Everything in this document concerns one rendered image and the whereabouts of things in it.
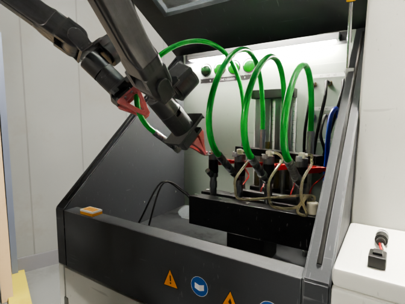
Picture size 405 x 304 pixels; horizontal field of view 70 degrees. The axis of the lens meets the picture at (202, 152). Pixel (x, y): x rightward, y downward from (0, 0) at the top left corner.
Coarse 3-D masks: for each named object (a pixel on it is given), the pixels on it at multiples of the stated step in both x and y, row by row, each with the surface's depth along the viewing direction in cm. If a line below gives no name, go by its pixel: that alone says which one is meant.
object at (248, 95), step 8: (264, 56) 65; (272, 56) 68; (264, 64) 64; (280, 64) 73; (256, 72) 61; (280, 72) 75; (280, 80) 77; (248, 88) 59; (248, 96) 58; (248, 104) 58; (240, 120) 58; (240, 128) 58; (248, 144) 59; (248, 152) 60; (248, 160) 62; (256, 160) 62; (256, 168) 64; (264, 176) 67
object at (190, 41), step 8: (184, 40) 80; (192, 40) 81; (200, 40) 83; (208, 40) 84; (168, 48) 77; (216, 48) 87; (160, 56) 76; (232, 64) 90; (240, 80) 93; (240, 88) 93; (136, 96) 73; (240, 96) 94; (136, 104) 74; (136, 112) 74; (144, 120) 75; (152, 128) 77
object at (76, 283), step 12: (72, 276) 77; (84, 276) 75; (72, 288) 78; (84, 288) 75; (96, 288) 72; (108, 288) 69; (72, 300) 78; (84, 300) 75; (96, 300) 72; (108, 300) 70; (120, 300) 67; (132, 300) 65
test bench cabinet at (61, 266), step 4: (60, 264) 80; (60, 268) 80; (64, 268) 80; (60, 272) 80; (64, 272) 80; (60, 276) 81; (64, 276) 80; (60, 280) 81; (64, 280) 80; (60, 284) 81; (64, 284) 80; (60, 288) 81; (64, 288) 80; (60, 292) 81; (64, 292) 80
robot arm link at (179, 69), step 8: (176, 64) 66; (176, 72) 64; (184, 72) 64; (192, 72) 66; (160, 80) 57; (168, 80) 58; (176, 80) 63; (184, 80) 65; (192, 80) 66; (160, 88) 58; (168, 88) 59; (184, 88) 66; (192, 88) 67; (160, 96) 59; (168, 96) 60; (184, 96) 66
